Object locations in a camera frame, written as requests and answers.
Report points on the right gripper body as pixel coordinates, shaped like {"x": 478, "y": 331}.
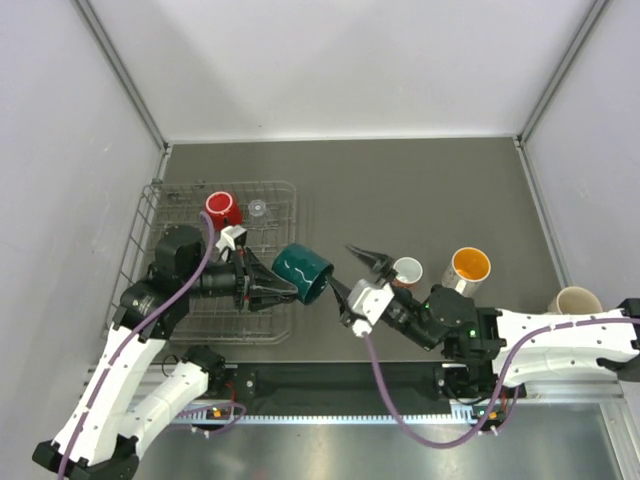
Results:
{"x": 349, "y": 316}

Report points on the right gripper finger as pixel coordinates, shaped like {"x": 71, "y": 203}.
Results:
{"x": 379, "y": 264}
{"x": 341, "y": 293}

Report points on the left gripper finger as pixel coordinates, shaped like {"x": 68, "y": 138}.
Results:
{"x": 264, "y": 281}
{"x": 262, "y": 299}

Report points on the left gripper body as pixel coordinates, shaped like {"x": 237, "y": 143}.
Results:
{"x": 242, "y": 278}

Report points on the small pink mug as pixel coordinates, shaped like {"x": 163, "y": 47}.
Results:
{"x": 409, "y": 271}

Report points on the dark green mug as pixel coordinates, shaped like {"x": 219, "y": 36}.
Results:
{"x": 305, "y": 269}

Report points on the red mug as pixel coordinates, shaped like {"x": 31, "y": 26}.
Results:
{"x": 223, "y": 209}

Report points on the clear plastic cup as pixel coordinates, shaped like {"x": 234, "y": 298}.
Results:
{"x": 258, "y": 210}

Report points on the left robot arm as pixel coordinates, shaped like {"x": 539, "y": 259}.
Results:
{"x": 107, "y": 434}

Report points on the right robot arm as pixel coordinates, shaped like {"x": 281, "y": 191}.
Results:
{"x": 489, "y": 348}

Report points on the white mug orange inside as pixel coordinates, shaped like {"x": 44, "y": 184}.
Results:
{"x": 468, "y": 268}

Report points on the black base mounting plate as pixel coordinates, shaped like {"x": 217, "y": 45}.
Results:
{"x": 349, "y": 389}

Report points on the beige patterned mug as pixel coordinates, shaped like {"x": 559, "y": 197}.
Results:
{"x": 574, "y": 300}

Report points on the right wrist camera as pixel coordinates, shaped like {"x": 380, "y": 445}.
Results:
{"x": 368, "y": 302}

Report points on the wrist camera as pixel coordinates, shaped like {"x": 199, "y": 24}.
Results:
{"x": 232, "y": 237}
{"x": 368, "y": 302}

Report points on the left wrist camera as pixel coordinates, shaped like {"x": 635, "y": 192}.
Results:
{"x": 232, "y": 237}

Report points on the grey wire dish rack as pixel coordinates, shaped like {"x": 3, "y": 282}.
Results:
{"x": 162, "y": 205}

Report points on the aluminium frame rail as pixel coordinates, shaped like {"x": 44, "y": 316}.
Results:
{"x": 460, "y": 411}

